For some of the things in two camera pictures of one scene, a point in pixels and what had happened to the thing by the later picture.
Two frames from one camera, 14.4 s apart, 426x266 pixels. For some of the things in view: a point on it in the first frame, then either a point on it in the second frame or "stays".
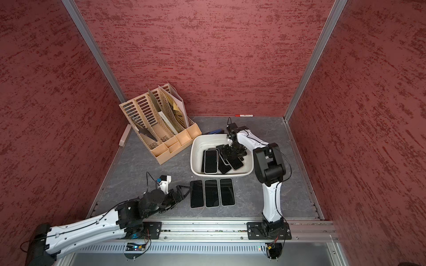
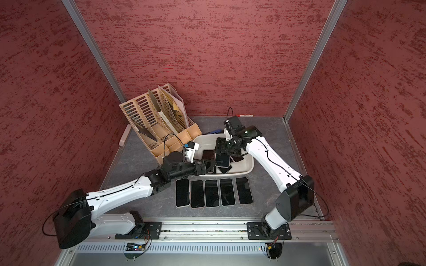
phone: x=197 y=197 stays
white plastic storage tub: x=201 y=142 stays
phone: x=212 y=195 stays
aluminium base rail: x=218 y=235 stays
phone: x=227 y=192 stays
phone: x=224 y=166 → x=182 y=193
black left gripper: x=179 y=194 → x=198 y=172
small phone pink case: x=235 y=163 → x=244 y=190
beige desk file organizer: x=160 y=117 stays
